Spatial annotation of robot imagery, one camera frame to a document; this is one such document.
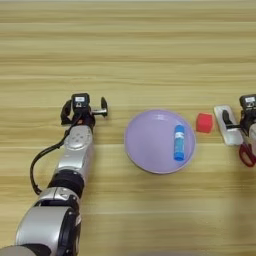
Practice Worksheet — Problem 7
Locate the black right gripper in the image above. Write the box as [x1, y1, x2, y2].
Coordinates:
[221, 108, 256, 135]

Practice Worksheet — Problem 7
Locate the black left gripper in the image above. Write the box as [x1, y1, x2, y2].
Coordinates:
[60, 96, 109, 130]

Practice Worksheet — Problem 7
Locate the white rectangular remote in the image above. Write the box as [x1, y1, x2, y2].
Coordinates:
[213, 104, 245, 147]

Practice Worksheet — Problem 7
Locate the red cube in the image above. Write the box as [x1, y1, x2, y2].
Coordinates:
[195, 112, 214, 134]

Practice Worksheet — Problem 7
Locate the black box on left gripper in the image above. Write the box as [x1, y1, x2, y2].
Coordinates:
[71, 92, 91, 111]

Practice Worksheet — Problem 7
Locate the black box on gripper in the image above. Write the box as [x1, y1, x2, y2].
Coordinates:
[71, 92, 91, 111]
[238, 94, 256, 113]

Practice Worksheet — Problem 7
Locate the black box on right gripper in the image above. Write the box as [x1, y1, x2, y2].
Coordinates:
[238, 94, 256, 113]

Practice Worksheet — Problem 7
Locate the blue glue stick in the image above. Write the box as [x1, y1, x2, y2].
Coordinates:
[173, 124, 186, 162]

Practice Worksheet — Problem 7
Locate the round purple plate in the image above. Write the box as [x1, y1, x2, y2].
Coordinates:
[124, 109, 197, 175]

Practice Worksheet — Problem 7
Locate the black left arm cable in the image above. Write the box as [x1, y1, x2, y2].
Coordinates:
[29, 113, 78, 196]

